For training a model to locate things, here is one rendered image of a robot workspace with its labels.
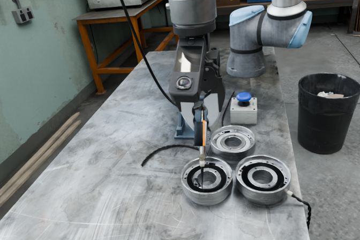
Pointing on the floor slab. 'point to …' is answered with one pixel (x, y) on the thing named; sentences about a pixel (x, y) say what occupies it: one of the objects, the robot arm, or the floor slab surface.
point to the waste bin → (325, 111)
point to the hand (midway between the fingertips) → (202, 127)
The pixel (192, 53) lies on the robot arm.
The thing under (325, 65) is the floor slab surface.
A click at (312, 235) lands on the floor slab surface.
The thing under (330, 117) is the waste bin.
